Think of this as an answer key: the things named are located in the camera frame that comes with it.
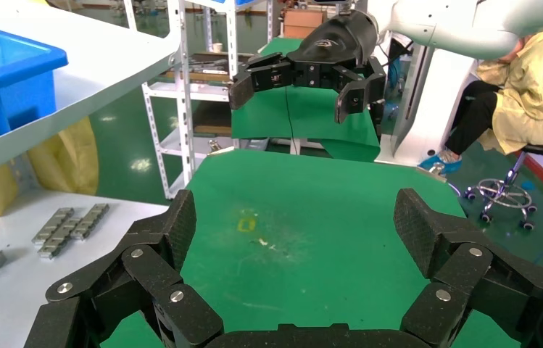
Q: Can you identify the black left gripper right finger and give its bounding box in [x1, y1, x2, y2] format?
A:
[393, 188, 543, 348]

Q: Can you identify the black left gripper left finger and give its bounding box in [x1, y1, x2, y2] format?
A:
[23, 189, 224, 348]

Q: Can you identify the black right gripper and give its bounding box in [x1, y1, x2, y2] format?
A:
[228, 10, 387, 125]

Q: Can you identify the brown cardboard box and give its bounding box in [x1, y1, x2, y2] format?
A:
[283, 9, 327, 39]

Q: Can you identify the silver ribbed metal strip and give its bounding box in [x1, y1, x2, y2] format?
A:
[70, 203, 109, 241]
[31, 207, 74, 246]
[38, 218, 83, 260]

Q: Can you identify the silver metal binder clip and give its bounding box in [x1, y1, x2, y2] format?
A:
[417, 162, 448, 183]
[206, 139, 236, 157]

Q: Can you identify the dark tray with tools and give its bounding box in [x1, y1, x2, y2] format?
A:
[188, 51, 241, 77]

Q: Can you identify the white robot torso column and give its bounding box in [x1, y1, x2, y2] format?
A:
[376, 33, 481, 168]

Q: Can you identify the white perforated storage rack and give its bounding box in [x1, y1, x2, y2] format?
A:
[141, 0, 241, 200]

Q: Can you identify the yellow plastic bag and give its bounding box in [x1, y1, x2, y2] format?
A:
[0, 116, 100, 233]

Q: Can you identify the green cloth mat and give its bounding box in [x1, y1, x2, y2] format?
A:
[100, 149, 522, 348]

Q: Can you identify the person in yellow coat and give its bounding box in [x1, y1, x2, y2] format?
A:
[417, 29, 543, 176]

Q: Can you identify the white metal shelf rack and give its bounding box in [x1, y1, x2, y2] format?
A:
[0, 0, 196, 198]

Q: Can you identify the blue plastic bin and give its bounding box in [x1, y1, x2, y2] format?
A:
[0, 19, 70, 152]

